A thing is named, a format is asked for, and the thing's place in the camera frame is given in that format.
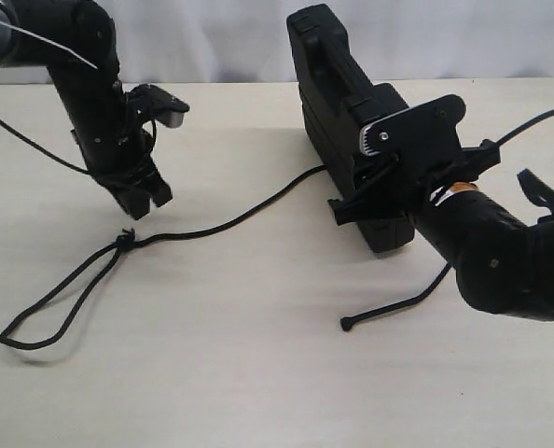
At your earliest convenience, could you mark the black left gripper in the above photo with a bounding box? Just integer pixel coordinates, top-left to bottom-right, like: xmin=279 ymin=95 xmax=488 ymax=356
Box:
xmin=69 ymin=83 xmax=173 ymax=220

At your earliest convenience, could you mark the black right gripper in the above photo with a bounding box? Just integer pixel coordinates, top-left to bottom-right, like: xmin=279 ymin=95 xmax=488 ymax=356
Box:
xmin=329 ymin=139 xmax=500 ymax=225

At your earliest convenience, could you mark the black braided rope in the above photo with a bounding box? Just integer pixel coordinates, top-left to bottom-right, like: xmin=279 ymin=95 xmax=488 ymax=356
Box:
xmin=0 ymin=166 xmax=451 ymax=348

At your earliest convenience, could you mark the black plastic carry case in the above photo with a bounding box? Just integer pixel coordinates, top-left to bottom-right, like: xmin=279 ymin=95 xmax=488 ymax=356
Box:
xmin=285 ymin=3 xmax=415 ymax=254

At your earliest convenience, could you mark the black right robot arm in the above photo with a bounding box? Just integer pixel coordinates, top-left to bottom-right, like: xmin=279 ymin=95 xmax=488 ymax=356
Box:
xmin=397 ymin=140 xmax=554 ymax=322

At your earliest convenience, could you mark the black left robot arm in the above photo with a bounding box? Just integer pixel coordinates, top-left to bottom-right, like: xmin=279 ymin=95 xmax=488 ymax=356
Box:
xmin=0 ymin=1 xmax=189 ymax=219

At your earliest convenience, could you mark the white backdrop curtain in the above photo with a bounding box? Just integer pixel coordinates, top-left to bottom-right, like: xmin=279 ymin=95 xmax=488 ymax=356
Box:
xmin=0 ymin=0 xmax=554 ymax=86

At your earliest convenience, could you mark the white zip tie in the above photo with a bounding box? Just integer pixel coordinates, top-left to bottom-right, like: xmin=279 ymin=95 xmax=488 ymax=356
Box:
xmin=0 ymin=13 xmax=99 ymax=72

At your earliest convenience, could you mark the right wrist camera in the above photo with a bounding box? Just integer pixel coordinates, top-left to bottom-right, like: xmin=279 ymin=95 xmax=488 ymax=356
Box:
xmin=359 ymin=94 xmax=466 ymax=181

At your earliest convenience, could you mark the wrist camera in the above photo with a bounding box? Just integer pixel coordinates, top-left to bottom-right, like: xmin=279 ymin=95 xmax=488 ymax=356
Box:
xmin=126 ymin=84 xmax=190 ymax=129
xmin=359 ymin=94 xmax=466 ymax=181

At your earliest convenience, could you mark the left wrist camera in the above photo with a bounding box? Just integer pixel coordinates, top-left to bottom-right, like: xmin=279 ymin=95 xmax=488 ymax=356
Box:
xmin=126 ymin=84 xmax=190 ymax=129

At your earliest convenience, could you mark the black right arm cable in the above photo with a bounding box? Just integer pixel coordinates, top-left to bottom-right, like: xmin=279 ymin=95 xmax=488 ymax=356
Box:
xmin=492 ymin=105 xmax=554 ymax=150

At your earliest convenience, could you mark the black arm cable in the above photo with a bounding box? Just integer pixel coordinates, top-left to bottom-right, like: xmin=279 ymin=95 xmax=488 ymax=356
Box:
xmin=0 ymin=97 xmax=93 ymax=176
xmin=492 ymin=105 xmax=554 ymax=150

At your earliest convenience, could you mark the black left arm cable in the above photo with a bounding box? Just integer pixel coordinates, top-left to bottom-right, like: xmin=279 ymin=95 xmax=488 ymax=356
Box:
xmin=0 ymin=97 xmax=93 ymax=176

